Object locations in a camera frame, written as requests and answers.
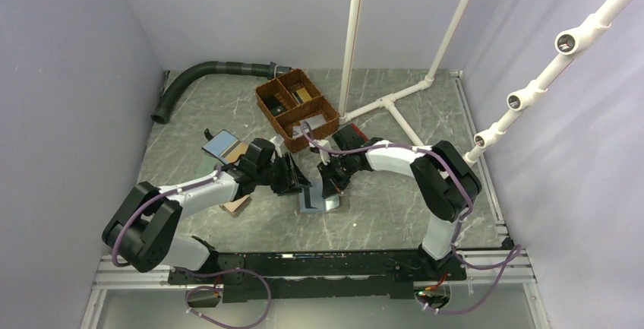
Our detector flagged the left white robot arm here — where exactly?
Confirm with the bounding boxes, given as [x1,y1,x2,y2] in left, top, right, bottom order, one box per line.
[102,138,311,283]

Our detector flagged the brown woven divided basket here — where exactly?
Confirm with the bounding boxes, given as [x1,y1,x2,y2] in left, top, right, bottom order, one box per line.
[254,68,339,153]

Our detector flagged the black corrugated hose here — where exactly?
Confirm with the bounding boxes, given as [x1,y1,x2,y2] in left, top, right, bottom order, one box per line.
[150,61,295,126]

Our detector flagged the beige snap card holder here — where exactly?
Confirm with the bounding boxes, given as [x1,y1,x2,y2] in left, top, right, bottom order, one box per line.
[219,195,251,217]

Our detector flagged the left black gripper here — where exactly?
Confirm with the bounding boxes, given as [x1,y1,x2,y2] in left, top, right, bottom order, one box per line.
[256,152,311,196]

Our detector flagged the white pipe camera boom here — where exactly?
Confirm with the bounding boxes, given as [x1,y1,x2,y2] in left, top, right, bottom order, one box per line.
[463,0,632,166]

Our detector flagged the grey leather card holder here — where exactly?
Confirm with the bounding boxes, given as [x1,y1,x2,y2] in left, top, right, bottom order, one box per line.
[298,179,350,214]

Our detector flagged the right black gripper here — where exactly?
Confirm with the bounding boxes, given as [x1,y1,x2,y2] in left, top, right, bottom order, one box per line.
[317,153,357,199]

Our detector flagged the black card in basket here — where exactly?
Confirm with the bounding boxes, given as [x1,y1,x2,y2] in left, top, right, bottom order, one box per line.
[264,95,287,117]

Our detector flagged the red leather wallet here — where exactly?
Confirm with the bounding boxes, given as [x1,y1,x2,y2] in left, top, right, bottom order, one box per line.
[349,123,368,141]

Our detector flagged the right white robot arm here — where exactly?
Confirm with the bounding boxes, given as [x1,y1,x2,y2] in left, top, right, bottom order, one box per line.
[317,124,482,280]

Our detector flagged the cards in basket front compartment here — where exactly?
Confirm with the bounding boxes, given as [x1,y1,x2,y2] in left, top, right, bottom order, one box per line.
[300,114,327,130]

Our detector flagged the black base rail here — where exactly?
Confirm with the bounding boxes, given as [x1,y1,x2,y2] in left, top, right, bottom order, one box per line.
[168,248,466,303]

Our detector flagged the gold card in basket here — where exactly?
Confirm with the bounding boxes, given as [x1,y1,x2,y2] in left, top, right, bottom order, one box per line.
[292,87,313,105]

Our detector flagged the open blue card wallet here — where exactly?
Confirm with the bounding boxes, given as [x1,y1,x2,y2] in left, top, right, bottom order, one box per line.
[202,128,248,164]

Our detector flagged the white PVC pipe frame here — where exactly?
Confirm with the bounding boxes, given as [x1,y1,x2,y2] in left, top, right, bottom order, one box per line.
[338,0,472,145]

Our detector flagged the green card holder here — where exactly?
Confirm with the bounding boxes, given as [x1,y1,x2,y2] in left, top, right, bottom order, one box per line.
[194,159,219,177]

